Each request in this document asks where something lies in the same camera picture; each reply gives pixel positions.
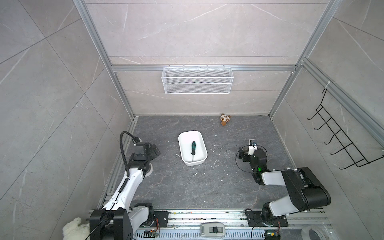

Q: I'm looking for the green black screwdriver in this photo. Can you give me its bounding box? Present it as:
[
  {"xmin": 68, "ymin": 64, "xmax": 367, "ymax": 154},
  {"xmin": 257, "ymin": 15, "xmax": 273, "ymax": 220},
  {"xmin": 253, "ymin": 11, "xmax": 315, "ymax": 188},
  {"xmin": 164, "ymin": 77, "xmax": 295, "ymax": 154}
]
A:
[{"xmin": 191, "ymin": 141, "xmax": 197, "ymax": 162}]

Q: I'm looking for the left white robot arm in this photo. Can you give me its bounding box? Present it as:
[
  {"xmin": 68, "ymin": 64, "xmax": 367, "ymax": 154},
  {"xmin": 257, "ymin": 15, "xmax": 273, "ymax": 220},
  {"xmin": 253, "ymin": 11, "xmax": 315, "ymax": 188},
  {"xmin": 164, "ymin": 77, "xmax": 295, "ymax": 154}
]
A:
[{"xmin": 86, "ymin": 142, "xmax": 161, "ymax": 240}]

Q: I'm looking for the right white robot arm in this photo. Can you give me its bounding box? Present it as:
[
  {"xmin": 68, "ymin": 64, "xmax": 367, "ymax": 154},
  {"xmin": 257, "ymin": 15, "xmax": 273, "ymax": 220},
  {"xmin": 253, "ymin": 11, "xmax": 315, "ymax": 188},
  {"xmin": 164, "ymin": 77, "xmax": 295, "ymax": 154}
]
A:
[{"xmin": 235, "ymin": 139, "xmax": 332, "ymax": 227}]

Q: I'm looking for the white plastic bin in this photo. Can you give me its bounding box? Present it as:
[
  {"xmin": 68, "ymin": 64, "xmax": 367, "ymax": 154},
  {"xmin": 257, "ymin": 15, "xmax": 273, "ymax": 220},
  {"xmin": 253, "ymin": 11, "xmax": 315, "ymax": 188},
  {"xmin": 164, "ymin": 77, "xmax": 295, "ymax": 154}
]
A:
[{"xmin": 178, "ymin": 131, "xmax": 208, "ymax": 167}]

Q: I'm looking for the brown white plush toy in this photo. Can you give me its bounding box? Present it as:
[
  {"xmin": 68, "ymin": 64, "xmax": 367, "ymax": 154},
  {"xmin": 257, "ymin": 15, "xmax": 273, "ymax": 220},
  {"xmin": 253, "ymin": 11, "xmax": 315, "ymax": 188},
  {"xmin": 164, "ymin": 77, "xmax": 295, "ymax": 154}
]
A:
[{"xmin": 220, "ymin": 114, "xmax": 231, "ymax": 126}]

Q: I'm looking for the clear tape roll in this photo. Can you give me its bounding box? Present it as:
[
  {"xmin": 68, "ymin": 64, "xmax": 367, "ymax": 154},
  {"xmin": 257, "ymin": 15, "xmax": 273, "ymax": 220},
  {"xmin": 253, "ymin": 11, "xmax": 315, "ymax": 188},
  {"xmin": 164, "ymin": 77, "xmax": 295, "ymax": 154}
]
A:
[{"xmin": 301, "ymin": 226, "xmax": 331, "ymax": 240}]

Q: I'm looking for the white fluffy plush toy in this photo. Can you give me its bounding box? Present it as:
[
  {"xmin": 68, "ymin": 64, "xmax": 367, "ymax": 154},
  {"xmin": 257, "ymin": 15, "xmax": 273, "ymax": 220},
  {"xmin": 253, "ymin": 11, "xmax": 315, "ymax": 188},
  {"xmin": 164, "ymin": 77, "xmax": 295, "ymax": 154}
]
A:
[{"xmin": 63, "ymin": 218, "xmax": 90, "ymax": 240}]

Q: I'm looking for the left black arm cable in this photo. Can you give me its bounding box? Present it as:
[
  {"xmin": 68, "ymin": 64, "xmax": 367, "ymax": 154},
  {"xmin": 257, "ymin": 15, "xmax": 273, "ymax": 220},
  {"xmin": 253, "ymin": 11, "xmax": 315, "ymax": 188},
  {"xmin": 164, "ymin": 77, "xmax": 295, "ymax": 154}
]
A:
[{"xmin": 119, "ymin": 131, "xmax": 140, "ymax": 178}]

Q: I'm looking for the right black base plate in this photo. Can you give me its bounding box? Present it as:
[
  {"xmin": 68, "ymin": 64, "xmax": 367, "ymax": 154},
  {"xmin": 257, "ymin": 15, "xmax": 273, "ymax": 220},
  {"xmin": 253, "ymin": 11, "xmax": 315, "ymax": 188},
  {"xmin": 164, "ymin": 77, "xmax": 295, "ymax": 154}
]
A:
[{"xmin": 244, "ymin": 209, "xmax": 289, "ymax": 227}]

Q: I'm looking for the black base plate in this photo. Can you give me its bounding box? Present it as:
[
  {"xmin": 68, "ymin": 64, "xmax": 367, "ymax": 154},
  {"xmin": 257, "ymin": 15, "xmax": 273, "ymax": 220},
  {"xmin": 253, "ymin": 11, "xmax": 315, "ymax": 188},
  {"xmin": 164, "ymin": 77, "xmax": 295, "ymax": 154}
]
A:
[
  {"xmin": 244, "ymin": 209, "xmax": 289, "ymax": 227},
  {"xmin": 151, "ymin": 211, "xmax": 170, "ymax": 228}
]

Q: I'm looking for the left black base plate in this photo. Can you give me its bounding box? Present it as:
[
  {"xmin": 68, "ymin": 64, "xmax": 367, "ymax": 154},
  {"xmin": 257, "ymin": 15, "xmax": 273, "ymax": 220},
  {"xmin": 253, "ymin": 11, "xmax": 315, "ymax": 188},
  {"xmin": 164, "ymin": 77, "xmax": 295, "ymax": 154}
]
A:
[{"xmin": 151, "ymin": 211, "xmax": 170, "ymax": 228}]

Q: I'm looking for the grey switch box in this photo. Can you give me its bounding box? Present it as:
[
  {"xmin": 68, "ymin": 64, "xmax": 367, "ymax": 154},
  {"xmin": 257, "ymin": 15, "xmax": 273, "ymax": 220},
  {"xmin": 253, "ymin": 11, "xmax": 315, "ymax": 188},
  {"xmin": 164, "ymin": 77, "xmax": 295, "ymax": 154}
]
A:
[{"xmin": 200, "ymin": 222, "xmax": 226, "ymax": 238}]

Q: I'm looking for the white wire mesh basket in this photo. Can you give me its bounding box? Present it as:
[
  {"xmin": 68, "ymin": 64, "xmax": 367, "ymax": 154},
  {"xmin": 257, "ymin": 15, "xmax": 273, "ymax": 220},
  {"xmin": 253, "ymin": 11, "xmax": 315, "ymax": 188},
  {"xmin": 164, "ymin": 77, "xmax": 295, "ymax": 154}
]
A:
[{"xmin": 162, "ymin": 67, "xmax": 234, "ymax": 95}]

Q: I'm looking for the black wire hook rack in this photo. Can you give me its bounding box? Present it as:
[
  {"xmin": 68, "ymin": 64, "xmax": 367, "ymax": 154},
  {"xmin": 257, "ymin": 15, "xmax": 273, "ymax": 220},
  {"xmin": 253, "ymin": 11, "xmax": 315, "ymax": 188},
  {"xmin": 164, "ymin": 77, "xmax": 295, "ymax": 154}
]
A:
[{"xmin": 307, "ymin": 89, "xmax": 384, "ymax": 170}]

